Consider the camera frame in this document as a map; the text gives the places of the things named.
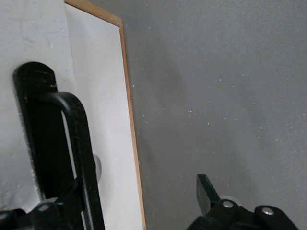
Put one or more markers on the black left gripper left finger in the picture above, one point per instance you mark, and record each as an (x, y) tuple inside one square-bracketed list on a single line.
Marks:
[(48, 218)]

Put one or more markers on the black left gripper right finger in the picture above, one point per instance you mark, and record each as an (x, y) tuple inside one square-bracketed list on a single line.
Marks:
[(206, 198)]

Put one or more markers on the wooden drawer with white front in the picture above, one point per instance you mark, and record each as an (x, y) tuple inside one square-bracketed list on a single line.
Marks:
[(31, 31)]

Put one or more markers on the wooden drawer cabinet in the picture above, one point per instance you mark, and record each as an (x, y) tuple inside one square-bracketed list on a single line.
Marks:
[(108, 95)]

